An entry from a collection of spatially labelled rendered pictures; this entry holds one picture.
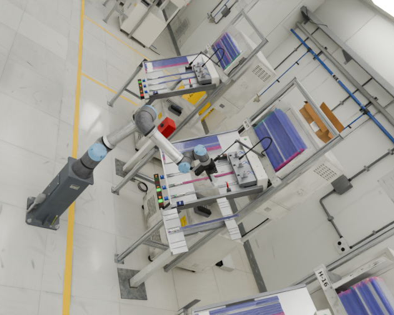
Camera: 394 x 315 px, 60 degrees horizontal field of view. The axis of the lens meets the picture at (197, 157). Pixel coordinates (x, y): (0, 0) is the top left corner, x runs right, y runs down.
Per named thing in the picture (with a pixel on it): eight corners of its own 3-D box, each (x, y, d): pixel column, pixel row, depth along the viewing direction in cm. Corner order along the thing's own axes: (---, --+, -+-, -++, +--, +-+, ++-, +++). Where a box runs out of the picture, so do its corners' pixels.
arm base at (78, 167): (71, 174, 228) (79, 165, 223) (70, 158, 237) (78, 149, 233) (91, 181, 237) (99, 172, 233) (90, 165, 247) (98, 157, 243)
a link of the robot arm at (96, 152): (78, 159, 226) (89, 147, 221) (86, 150, 238) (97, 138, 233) (92, 171, 229) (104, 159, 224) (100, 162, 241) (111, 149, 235)
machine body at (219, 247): (146, 263, 301) (192, 225, 276) (138, 201, 350) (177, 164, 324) (198, 275, 340) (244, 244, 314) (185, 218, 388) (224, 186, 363)
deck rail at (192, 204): (172, 212, 257) (171, 207, 253) (171, 210, 259) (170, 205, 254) (262, 192, 264) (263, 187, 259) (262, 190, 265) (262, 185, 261)
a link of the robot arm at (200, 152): (192, 145, 234) (204, 142, 232) (197, 155, 242) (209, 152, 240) (192, 154, 229) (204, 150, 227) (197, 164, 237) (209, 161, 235)
